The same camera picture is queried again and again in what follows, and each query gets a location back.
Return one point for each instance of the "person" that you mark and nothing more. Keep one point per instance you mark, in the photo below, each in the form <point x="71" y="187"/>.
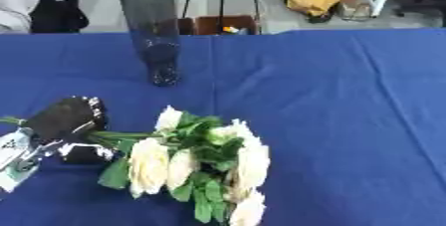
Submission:
<point x="35" y="1"/>

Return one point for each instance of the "clear plastic container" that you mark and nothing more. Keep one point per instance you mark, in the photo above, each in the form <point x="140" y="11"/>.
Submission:
<point x="355" y="4"/>

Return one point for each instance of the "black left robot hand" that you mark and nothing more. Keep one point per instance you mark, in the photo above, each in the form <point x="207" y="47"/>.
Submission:
<point x="64" y="118"/>

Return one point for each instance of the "brown cardboard box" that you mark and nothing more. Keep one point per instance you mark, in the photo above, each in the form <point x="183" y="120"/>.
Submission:
<point x="223" y="25"/>

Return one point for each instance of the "white rose bouquet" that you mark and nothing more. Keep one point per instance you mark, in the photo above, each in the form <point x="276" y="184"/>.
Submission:
<point x="191" y="157"/>

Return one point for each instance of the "tall clear glass vase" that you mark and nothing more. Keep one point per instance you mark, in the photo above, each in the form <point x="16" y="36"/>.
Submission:
<point x="152" y="27"/>

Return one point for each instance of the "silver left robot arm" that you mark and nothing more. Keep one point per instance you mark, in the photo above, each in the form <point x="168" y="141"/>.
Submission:
<point x="17" y="157"/>

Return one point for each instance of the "yellow bag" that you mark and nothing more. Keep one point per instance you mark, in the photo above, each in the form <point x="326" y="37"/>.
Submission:
<point x="313" y="1"/>

